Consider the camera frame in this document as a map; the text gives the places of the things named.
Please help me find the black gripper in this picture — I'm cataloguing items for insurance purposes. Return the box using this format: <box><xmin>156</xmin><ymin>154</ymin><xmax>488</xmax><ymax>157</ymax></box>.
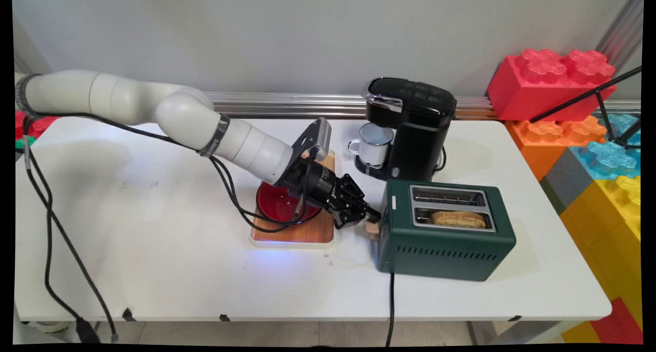
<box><xmin>279</xmin><ymin>160</ymin><xmax>383</xmax><ymax>230</ymax></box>

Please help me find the wooden tray with cream rim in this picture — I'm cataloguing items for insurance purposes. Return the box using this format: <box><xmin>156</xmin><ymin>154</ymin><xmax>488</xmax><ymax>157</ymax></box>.
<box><xmin>250</xmin><ymin>150</ymin><xmax>336</xmax><ymax>249</ymax></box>

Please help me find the white enamel mug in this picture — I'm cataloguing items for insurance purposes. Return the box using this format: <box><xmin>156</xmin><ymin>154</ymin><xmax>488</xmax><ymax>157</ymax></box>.
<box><xmin>348</xmin><ymin>122</ymin><xmax>395</xmax><ymax>168</ymax></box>

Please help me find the red bowl with black rim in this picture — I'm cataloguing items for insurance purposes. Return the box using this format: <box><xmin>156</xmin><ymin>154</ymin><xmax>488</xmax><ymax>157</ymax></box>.
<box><xmin>256</xmin><ymin>182</ymin><xmax>323</xmax><ymax>225</ymax></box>

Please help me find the black coffee machine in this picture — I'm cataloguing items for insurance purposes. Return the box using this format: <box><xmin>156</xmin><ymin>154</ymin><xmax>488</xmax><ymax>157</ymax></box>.
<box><xmin>354</xmin><ymin>77</ymin><xmax>458</xmax><ymax>182</ymax></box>

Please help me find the green two-slot toaster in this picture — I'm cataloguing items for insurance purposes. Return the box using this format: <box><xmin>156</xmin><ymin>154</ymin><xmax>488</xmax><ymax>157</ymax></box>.
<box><xmin>378</xmin><ymin>179</ymin><xmax>517</xmax><ymax>282</ymax></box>

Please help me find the toast slice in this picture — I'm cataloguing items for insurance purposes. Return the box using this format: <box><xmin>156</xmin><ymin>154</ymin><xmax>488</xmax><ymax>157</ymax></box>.
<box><xmin>430</xmin><ymin>211</ymin><xmax>487</xmax><ymax>229</ymax></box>

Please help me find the big orange toy block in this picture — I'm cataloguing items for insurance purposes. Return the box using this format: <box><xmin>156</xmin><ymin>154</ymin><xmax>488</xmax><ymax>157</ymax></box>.
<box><xmin>505</xmin><ymin>115</ymin><xmax>608</xmax><ymax>181</ymax></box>

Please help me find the big grey toy block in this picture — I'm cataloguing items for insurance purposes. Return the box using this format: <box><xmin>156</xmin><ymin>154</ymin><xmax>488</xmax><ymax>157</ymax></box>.
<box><xmin>543</xmin><ymin>148</ymin><xmax>595</xmax><ymax>209</ymax></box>

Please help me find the big red toy block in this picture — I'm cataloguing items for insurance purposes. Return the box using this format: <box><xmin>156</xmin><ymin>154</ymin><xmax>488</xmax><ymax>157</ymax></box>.
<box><xmin>486</xmin><ymin>49</ymin><xmax>617</xmax><ymax>122</ymax></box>

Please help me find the black tripod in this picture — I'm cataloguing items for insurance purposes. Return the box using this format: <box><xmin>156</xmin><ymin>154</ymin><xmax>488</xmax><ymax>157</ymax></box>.
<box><xmin>529</xmin><ymin>65</ymin><xmax>642</xmax><ymax>150</ymax></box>

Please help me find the big yellow toy block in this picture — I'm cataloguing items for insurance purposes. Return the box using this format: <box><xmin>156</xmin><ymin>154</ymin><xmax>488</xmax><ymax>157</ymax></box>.
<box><xmin>559</xmin><ymin>175</ymin><xmax>642</xmax><ymax>332</ymax></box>

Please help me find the big blue toy block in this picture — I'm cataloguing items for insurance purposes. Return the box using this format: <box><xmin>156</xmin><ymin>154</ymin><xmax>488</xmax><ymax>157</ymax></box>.
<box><xmin>569</xmin><ymin>114</ymin><xmax>642</xmax><ymax>181</ymax></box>

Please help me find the flat red toy block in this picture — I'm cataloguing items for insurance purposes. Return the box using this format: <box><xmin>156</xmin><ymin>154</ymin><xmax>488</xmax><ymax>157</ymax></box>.
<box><xmin>589</xmin><ymin>297</ymin><xmax>643</xmax><ymax>345</ymax></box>

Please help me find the aluminium upright profile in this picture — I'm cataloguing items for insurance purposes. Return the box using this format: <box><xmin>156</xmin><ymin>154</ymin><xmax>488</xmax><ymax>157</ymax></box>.
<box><xmin>594</xmin><ymin>0</ymin><xmax>644</xmax><ymax>68</ymax></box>

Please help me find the small red toy block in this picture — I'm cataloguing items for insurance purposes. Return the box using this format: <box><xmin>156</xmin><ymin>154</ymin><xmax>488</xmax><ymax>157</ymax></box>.
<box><xmin>15</xmin><ymin>111</ymin><xmax>59</xmax><ymax>140</ymax></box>

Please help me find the black toaster power cable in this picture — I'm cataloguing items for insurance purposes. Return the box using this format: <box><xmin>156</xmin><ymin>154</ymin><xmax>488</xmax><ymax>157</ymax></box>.
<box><xmin>385</xmin><ymin>273</ymin><xmax>396</xmax><ymax>346</ymax></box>

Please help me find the aluminium wall rail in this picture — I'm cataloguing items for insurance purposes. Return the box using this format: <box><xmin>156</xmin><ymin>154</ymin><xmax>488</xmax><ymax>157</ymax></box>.
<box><xmin>205</xmin><ymin>91</ymin><xmax>641</xmax><ymax>120</ymax></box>

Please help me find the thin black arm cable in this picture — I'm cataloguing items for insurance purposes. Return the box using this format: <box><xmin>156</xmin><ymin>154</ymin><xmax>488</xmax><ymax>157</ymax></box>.
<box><xmin>20</xmin><ymin>111</ymin><xmax>329</xmax><ymax>342</ymax></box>

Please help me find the black cable with connector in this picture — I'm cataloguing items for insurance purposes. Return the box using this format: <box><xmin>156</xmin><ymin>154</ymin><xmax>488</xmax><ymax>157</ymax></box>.
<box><xmin>23</xmin><ymin>132</ymin><xmax>101</xmax><ymax>343</ymax></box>

